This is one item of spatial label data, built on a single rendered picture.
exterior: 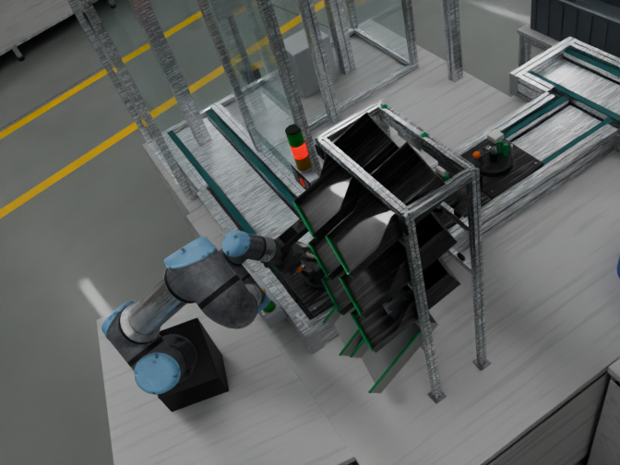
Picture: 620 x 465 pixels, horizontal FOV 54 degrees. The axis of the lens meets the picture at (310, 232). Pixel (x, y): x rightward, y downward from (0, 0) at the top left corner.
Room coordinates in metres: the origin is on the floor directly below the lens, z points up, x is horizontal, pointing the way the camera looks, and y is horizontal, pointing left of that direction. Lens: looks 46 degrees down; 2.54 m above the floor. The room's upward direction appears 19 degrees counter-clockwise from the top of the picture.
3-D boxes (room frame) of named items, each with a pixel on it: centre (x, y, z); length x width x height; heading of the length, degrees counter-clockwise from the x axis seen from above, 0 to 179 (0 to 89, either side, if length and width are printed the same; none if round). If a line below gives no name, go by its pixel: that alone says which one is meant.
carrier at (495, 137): (1.52, -0.71, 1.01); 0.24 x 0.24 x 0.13; 17
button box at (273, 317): (1.32, 0.23, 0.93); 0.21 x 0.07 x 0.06; 17
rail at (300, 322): (1.52, 0.23, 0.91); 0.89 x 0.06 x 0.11; 17
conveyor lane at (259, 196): (1.59, 0.07, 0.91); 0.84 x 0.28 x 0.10; 17
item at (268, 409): (1.13, 0.48, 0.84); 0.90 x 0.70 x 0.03; 6
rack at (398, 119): (0.99, -0.23, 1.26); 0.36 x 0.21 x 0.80; 17
